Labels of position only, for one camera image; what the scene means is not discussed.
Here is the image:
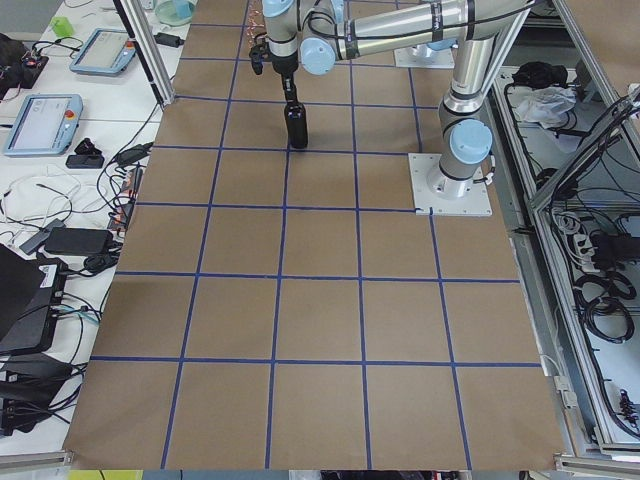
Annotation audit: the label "small black device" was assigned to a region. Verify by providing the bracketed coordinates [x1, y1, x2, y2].
[65, 137, 105, 169]

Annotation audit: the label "black cable bundle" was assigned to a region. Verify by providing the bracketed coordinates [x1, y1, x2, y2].
[572, 269, 639, 346]

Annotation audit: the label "aluminium frame post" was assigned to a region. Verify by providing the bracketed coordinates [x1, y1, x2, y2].
[113, 0, 175, 107]

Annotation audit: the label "black power adapter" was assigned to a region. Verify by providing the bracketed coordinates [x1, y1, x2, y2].
[154, 32, 184, 48]

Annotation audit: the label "lower blue teach pendant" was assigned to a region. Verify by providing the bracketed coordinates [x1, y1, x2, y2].
[3, 94, 84, 157]

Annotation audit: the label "black power brick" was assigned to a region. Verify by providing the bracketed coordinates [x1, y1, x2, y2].
[44, 227, 113, 256]

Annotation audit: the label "upper blue teach pendant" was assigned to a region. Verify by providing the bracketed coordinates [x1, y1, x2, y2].
[69, 29, 136, 77]

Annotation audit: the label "green glass bowl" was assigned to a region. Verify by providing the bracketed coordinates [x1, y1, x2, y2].
[154, 0, 196, 27]

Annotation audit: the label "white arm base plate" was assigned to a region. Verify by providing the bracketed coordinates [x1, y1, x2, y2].
[408, 153, 493, 217]

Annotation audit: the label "crumpled white cloth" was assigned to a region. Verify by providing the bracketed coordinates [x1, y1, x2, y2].
[514, 86, 577, 129]

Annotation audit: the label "black laptop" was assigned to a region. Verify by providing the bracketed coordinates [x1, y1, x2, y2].
[1, 246, 67, 356]

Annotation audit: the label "blue teach pendant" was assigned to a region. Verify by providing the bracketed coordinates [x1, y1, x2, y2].
[69, 29, 136, 77]
[3, 94, 84, 157]

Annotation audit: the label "copper wire wine basket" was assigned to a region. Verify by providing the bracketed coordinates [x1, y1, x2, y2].
[245, 0, 266, 48]

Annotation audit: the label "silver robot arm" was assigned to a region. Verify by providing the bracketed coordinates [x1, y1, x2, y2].
[250, 0, 534, 200]

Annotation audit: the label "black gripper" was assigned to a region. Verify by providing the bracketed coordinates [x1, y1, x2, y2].
[271, 52, 299, 103]

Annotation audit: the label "dark wine bottle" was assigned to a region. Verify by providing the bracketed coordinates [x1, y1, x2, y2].
[284, 102, 308, 149]

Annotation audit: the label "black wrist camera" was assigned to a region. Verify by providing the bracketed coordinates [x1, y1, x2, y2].
[249, 42, 269, 75]

